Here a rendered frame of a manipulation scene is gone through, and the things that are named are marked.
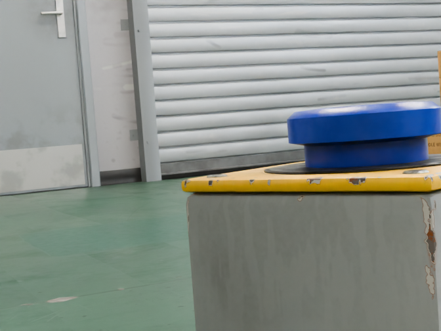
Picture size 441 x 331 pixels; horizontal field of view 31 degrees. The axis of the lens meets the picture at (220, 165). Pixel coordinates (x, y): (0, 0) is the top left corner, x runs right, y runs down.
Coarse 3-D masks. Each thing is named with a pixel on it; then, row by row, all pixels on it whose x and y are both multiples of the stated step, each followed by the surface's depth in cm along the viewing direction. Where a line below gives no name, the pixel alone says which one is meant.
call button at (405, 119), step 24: (288, 120) 21; (312, 120) 19; (336, 120) 19; (360, 120) 19; (384, 120) 19; (408, 120) 19; (432, 120) 19; (312, 144) 20; (336, 144) 19; (360, 144) 19; (384, 144) 19; (408, 144) 19
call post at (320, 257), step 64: (256, 192) 19; (320, 192) 18; (384, 192) 17; (192, 256) 20; (256, 256) 19; (320, 256) 18; (384, 256) 17; (256, 320) 19; (320, 320) 18; (384, 320) 17
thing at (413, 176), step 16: (432, 160) 19; (208, 176) 20; (224, 176) 20; (240, 176) 20; (256, 176) 20; (272, 176) 19; (288, 176) 19; (304, 176) 18; (320, 176) 18; (336, 176) 18; (352, 176) 17; (368, 176) 17; (384, 176) 17; (400, 176) 16; (416, 176) 16; (432, 176) 16
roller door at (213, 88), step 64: (128, 0) 498; (192, 0) 512; (256, 0) 531; (320, 0) 551; (384, 0) 574; (192, 64) 513; (256, 64) 534; (320, 64) 553; (384, 64) 574; (192, 128) 514; (256, 128) 533
